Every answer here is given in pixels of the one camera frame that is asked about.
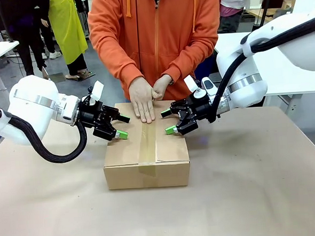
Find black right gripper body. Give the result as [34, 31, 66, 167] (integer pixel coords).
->
[169, 92, 216, 137]

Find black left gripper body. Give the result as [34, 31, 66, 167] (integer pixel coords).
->
[77, 92, 122, 144]

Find brown cardboard shipping box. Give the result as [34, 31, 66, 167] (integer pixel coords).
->
[99, 99, 192, 192]

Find clear packing tape strip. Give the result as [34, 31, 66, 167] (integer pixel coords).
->
[135, 120, 161, 179]

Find person's right forearm orange sleeve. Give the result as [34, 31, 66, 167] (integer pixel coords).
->
[107, 50, 146, 87]

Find person's left forearm orange sleeve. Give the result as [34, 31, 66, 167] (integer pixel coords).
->
[163, 42, 216, 84]

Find person's right hand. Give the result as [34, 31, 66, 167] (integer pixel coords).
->
[128, 75, 157, 125]

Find person's left hand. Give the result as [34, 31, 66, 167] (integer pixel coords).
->
[151, 74, 175, 101]

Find person in orange hoodie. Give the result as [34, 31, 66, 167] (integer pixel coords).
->
[86, 0, 226, 106]

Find white table with rounded corner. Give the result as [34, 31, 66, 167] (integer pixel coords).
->
[213, 27, 315, 120]

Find person in yellow apron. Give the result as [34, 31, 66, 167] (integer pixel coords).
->
[47, 0, 91, 80]

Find person in white red top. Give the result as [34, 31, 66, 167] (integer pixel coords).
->
[216, 0, 264, 35]

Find person in dark clothes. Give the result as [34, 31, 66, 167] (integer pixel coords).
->
[0, 0, 50, 81]

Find black vertical pole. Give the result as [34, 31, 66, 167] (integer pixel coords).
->
[254, 0, 273, 30]

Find stacked cardboard boxes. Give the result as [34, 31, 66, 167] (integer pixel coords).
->
[282, 0, 298, 12]

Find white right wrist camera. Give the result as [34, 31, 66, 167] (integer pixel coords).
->
[183, 74, 208, 101]

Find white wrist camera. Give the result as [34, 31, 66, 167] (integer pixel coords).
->
[87, 80, 106, 106]
[183, 74, 208, 101]

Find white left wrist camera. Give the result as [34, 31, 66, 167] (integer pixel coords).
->
[87, 80, 106, 106]

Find black sleeved left arm cable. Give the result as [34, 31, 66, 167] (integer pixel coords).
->
[0, 100, 90, 168]

